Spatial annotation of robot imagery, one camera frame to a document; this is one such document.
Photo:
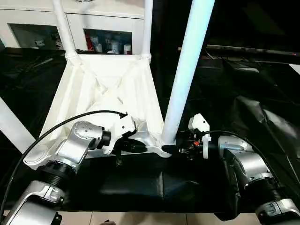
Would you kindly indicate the white plastic table top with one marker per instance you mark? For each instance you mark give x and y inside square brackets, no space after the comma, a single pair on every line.
[105,89]

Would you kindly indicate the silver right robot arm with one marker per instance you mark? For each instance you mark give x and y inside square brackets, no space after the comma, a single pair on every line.
[253,164]

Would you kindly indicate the black work surface mat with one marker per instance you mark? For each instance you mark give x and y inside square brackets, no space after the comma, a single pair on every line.
[246,89]

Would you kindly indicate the red white bottle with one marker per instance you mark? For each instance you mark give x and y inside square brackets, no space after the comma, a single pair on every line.
[88,43]

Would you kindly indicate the dark grey tube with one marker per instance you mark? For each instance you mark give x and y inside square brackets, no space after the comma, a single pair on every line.
[253,50]

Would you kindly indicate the white glass-door cabinet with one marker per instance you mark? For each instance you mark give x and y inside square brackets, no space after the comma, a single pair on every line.
[98,16]

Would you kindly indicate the black backdrop cloth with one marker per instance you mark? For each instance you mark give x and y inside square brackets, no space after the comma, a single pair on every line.
[246,23]

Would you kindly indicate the grey patterned bundle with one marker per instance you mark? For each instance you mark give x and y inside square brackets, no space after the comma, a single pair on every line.
[84,1]

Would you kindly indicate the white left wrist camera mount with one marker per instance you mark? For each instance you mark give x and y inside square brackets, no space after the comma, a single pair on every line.
[123,127]

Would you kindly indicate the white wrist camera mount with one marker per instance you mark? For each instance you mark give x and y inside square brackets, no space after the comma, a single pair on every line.
[123,127]
[199,122]

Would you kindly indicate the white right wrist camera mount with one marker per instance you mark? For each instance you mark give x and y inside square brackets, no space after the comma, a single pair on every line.
[199,122]

